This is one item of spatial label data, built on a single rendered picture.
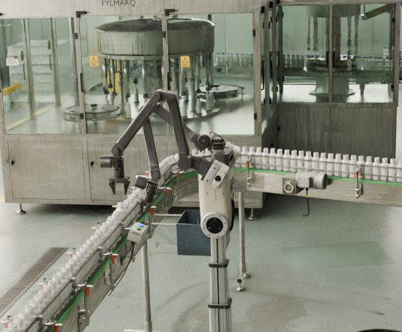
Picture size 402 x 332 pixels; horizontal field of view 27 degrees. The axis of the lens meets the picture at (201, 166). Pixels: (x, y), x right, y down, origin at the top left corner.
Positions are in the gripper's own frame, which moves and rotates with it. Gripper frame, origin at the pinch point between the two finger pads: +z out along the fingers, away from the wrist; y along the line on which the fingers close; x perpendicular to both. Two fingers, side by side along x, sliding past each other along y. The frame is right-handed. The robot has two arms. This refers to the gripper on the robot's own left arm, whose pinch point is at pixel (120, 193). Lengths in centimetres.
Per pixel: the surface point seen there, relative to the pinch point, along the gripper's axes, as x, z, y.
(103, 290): -11, 53, -9
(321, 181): 182, 39, 103
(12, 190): 387, 110, -235
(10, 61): 388, -28, -225
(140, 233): 21.4, 30.1, 4.9
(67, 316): -69, 43, -9
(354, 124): 576, 71, 128
